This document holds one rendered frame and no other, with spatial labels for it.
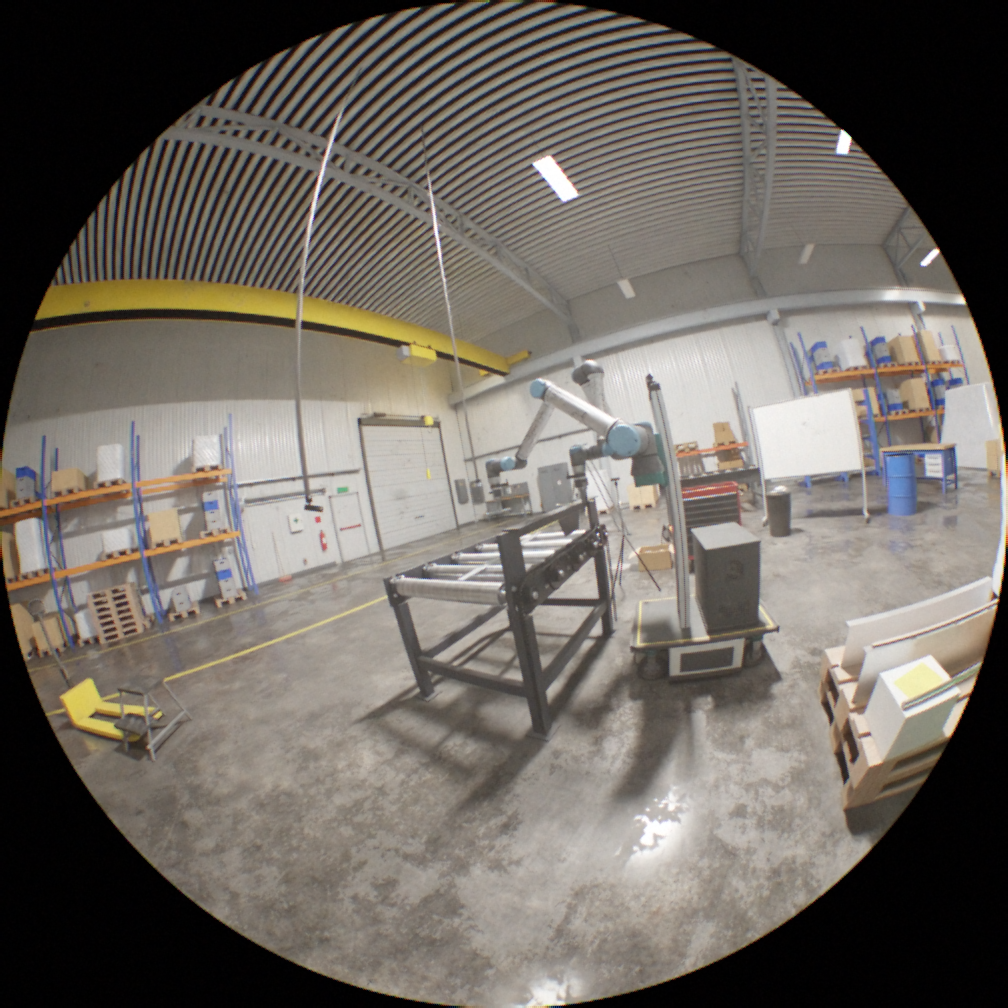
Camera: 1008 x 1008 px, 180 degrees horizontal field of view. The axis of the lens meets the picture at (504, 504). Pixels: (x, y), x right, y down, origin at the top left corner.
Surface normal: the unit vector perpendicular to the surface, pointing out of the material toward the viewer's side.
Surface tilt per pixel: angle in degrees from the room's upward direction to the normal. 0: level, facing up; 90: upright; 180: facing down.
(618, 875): 0
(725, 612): 90
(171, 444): 90
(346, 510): 90
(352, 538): 90
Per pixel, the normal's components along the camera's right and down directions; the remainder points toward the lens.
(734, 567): -0.40, 0.12
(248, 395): 0.81, -0.12
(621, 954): -0.18, -0.98
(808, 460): -0.84, 0.18
